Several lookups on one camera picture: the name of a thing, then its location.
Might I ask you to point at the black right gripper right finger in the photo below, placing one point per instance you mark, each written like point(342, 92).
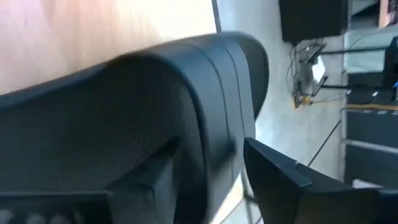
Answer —
point(295, 199)

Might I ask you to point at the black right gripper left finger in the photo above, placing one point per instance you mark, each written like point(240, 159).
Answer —
point(146, 193)

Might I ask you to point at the black rubber slide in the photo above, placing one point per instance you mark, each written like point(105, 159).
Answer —
point(155, 109)

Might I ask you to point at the black equipment box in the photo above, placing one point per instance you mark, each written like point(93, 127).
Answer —
point(311, 18)

